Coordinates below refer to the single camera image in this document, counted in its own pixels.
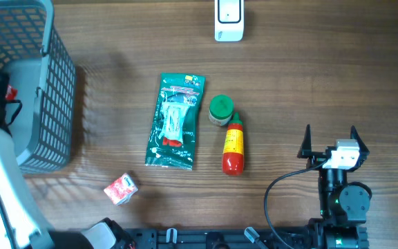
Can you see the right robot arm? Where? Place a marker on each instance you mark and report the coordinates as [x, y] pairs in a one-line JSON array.
[[343, 204]]

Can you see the small red sachet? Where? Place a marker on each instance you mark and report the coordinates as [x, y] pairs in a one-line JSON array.
[[121, 190]]

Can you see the small red box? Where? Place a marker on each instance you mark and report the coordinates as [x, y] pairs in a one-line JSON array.
[[11, 93]]

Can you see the green 3M glove package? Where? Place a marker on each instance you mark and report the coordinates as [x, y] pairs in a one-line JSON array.
[[182, 88]]

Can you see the red chili sauce bottle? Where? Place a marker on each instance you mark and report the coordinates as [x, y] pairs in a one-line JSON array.
[[233, 151]]

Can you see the green lid jar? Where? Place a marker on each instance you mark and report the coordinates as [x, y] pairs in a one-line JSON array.
[[221, 110]]

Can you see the white barcode scanner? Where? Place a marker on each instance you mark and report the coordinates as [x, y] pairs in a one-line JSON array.
[[229, 20]]

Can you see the light green wipes packet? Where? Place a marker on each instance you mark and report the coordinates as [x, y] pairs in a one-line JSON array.
[[174, 114]]

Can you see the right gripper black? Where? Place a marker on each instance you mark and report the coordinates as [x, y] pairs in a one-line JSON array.
[[317, 158]]

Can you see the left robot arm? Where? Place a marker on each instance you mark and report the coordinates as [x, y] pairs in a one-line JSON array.
[[22, 224]]

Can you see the grey plastic mesh basket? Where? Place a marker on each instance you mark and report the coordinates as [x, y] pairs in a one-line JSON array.
[[37, 65]]

